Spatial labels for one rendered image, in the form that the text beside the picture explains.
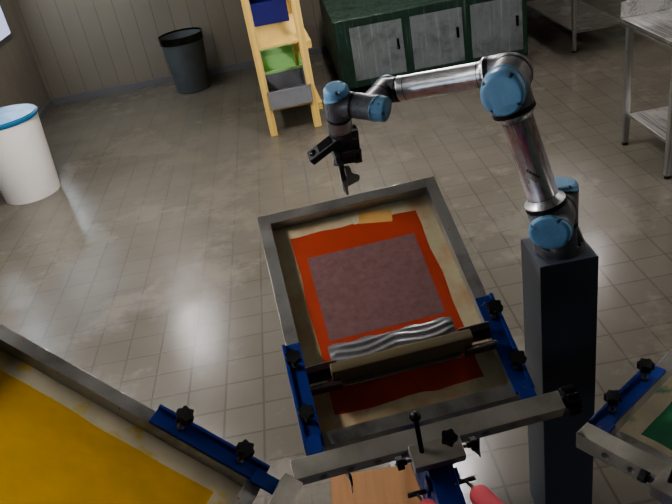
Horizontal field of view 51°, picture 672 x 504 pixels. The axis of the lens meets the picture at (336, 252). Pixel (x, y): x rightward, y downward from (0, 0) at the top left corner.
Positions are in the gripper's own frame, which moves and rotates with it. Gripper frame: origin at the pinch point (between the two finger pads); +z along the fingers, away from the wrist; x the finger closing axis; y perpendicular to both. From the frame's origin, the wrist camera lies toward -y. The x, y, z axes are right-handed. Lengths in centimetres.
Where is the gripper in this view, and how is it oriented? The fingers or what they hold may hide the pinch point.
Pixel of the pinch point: (340, 180)
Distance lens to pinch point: 229.4
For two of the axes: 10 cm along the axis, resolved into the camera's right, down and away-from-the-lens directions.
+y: 9.7, -2.4, 0.8
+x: -2.3, -7.0, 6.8
